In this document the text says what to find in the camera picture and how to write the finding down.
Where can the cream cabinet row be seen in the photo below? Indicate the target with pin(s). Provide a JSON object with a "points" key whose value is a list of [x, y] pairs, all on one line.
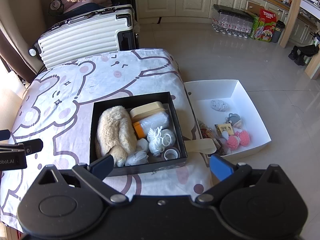
{"points": [[192, 0]]}

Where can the beige wooden scoop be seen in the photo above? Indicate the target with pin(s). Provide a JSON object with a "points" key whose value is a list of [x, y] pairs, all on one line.
{"points": [[202, 146]]}

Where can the grey plush mouse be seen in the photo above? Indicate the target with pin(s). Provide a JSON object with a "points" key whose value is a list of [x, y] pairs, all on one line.
{"points": [[233, 120]]}

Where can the brown bandage roll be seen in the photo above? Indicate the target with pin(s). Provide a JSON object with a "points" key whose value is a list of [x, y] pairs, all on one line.
{"points": [[177, 152]]}

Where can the white ribbed suitcase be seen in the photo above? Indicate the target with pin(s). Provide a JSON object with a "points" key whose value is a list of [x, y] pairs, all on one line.
{"points": [[80, 40]]}

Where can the oval wooden box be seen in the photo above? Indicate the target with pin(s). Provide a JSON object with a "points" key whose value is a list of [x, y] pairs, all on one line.
{"points": [[146, 111]]}

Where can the pack of water bottles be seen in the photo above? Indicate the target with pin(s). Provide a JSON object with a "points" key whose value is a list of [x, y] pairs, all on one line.
{"points": [[230, 20]]}

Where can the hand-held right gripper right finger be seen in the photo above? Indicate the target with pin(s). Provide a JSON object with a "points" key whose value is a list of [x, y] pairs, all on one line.
{"points": [[221, 167]]}

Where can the dark blue cloth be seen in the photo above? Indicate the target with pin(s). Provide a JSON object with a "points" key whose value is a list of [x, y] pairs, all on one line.
{"points": [[85, 7]]}

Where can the dark brown packet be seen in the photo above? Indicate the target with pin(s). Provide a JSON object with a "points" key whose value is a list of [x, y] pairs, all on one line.
{"points": [[221, 148]]}

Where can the white box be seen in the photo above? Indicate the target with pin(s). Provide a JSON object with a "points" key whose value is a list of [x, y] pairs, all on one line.
{"points": [[225, 90]]}

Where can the white mesh cloth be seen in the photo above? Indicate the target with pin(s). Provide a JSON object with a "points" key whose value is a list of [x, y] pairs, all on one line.
{"points": [[136, 158]]}

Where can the green red carton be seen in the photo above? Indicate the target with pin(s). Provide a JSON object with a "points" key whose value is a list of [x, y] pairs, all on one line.
{"points": [[265, 27]]}

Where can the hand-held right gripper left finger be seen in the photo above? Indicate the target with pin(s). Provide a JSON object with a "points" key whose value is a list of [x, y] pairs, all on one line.
{"points": [[102, 166]]}

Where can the white yarn ball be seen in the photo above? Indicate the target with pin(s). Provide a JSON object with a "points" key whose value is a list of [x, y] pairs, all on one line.
{"points": [[156, 142]]}

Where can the small yellow box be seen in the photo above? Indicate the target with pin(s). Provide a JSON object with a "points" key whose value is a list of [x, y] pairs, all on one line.
{"points": [[225, 129]]}

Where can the black bag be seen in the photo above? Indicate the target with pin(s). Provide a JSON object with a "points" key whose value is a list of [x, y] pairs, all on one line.
{"points": [[303, 52]]}

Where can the light wooden table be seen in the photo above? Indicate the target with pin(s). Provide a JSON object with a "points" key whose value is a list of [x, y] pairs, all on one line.
{"points": [[290, 22]]}

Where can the black box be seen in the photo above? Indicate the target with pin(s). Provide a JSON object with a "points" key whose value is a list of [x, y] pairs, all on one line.
{"points": [[140, 168]]}

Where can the black waste bin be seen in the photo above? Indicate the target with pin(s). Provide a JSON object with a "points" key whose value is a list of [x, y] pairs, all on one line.
{"points": [[278, 32]]}

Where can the bear printed blanket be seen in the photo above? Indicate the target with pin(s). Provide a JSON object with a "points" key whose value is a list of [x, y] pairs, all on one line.
{"points": [[62, 105]]}

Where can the beige plush toy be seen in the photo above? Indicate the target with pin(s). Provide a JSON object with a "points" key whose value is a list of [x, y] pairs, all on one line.
{"points": [[115, 132]]}

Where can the pink pompom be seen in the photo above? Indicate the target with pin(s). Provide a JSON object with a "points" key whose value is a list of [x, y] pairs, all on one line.
{"points": [[232, 142], [244, 137]]}

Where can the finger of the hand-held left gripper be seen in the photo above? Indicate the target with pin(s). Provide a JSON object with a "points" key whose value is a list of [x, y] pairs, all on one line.
{"points": [[4, 135], [33, 147]]}

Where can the patterned snack packet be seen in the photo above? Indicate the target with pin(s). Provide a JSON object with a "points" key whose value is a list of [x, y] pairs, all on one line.
{"points": [[205, 131]]}

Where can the white bag roll orange end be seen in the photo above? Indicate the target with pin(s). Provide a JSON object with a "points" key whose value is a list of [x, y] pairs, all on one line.
{"points": [[155, 122]]}

